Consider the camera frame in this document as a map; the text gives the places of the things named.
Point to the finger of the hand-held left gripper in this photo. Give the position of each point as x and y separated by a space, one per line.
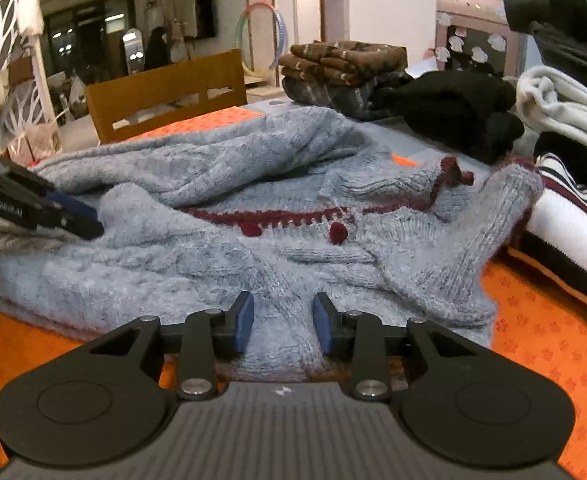
73 205
80 227

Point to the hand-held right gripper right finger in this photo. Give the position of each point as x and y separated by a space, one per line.
322 322

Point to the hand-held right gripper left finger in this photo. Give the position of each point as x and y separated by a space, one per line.
245 320

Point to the grey knit sweater maroon trim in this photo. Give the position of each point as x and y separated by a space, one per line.
173 270

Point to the wooden chair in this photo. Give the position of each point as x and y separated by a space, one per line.
173 85

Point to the dark glass door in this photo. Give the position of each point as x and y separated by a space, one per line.
88 35

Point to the orange patterned mat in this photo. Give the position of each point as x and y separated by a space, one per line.
538 320

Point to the grey plaid folded garment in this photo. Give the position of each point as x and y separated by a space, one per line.
333 95

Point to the black folded sweater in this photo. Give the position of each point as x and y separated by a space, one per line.
448 105

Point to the brown floral folded garment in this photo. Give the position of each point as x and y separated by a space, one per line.
343 60

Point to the striped white folded sweater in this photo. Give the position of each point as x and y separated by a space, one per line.
573 230

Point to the colourful hula hoop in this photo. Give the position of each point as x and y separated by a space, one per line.
282 27

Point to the black folded garment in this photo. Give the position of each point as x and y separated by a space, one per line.
573 155

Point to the white folded garment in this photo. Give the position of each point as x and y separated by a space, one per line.
563 105

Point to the pink water dispenser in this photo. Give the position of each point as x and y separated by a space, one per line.
473 15

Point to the dark grey folded garment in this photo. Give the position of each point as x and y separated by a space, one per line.
573 55

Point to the dark green garment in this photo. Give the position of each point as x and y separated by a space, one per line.
528 5

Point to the wall television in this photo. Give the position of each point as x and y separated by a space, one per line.
205 15

